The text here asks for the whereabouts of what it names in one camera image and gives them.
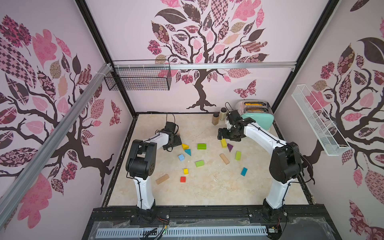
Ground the yellow triangle block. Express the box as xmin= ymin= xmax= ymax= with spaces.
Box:
xmin=182 ymin=144 xmax=190 ymax=150

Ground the purple triangle block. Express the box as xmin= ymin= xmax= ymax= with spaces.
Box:
xmin=227 ymin=144 xmax=234 ymax=152

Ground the yellow rectangular block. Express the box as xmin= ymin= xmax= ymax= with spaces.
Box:
xmin=221 ymin=139 xmax=227 ymax=149

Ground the green block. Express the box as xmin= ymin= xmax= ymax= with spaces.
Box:
xmin=235 ymin=151 xmax=242 ymax=161
xmin=195 ymin=160 xmax=205 ymax=168
xmin=197 ymin=144 xmax=207 ymax=150

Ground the natural wood block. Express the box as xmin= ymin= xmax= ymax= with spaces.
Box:
xmin=156 ymin=174 xmax=170 ymax=185
xmin=220 ymin=154 xmax=230 ymax=165

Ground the teal small block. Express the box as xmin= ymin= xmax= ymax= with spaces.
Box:
xmin=241 ymin=168 xmax=248 ymax=177

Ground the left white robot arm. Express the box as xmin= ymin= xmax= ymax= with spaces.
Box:
xmin=126 ymin=132 xmax=182 ymax=217

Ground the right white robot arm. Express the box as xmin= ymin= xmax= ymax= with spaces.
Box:
xmin=218 ymin=118 xmax=302 ymax=222

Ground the teal triangle block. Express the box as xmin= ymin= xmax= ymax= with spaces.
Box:
xmin=185 ymin=149 xmax=192 ymax=156

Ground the light blue cube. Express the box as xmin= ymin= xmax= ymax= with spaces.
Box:
xmin=178 ymin=154 xmax=185 ymax=161

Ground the pale spice jar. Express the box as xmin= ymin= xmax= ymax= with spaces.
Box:
xmin=219 ymin=108 xmax=228 ymax=121

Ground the brown spice jar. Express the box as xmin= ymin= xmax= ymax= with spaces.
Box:
xmin=212 ymin=112 xmax=220 ymax=126

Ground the mint green toaster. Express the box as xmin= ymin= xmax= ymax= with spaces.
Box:
xmin=235 ymin=100 xmax=275 ymax=131

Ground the aluminium rail back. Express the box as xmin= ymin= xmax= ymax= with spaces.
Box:
xmin=115 ymin=62 xmax=297 ymax=70

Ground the aluminium rail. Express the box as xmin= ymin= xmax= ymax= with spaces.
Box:
xmin=1 ymin=63 xmax=112 ymax=228
xmin=115 ymin=62 xmax=297 ymax=70

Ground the black wire basket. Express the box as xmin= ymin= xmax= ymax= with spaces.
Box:
xmin=104 ymin=59 xmax=172 ymax=91

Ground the white wire shelf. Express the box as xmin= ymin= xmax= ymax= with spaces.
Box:
xmin=292 ymin=85 xmax=352 ymax=157

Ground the white cable duct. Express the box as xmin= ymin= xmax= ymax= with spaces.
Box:
xmin=94 ymin=226 xmax=268 ymax=240

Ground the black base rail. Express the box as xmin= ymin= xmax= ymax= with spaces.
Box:
xmin=88 ymin=205 xmax=331 ymax=225

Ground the aluminium rail left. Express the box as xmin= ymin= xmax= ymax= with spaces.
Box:
xmin=1 ymin=63 xmax=112 ymax=228

